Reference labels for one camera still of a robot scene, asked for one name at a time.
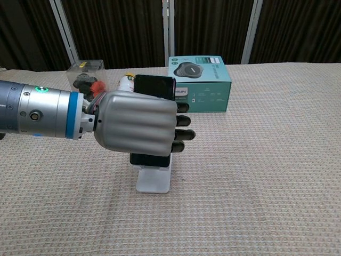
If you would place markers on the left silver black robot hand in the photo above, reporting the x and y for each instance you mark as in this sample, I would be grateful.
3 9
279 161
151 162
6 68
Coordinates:
136 122

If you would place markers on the black smartphone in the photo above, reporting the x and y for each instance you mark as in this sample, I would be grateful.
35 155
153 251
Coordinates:
154 86

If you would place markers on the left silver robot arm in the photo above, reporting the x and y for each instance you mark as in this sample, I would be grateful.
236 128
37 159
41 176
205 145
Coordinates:
40 109

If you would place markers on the white phone stand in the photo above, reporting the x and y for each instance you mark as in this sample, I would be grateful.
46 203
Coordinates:
154 180

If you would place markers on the clear plastic toy box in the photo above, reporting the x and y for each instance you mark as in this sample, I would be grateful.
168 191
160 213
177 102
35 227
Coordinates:
85 76

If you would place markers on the teal speaker box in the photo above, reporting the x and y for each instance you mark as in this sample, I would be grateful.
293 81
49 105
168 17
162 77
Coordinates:
205 80

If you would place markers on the orange cap drink bottle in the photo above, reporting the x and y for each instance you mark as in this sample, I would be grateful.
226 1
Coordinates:
126 82

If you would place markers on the beige woven tablecloth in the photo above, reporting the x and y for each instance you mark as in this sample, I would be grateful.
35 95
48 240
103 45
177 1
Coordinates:
239 173

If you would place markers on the silver partition post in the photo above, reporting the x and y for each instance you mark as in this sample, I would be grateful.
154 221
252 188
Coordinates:
64 29
167 26
253 29

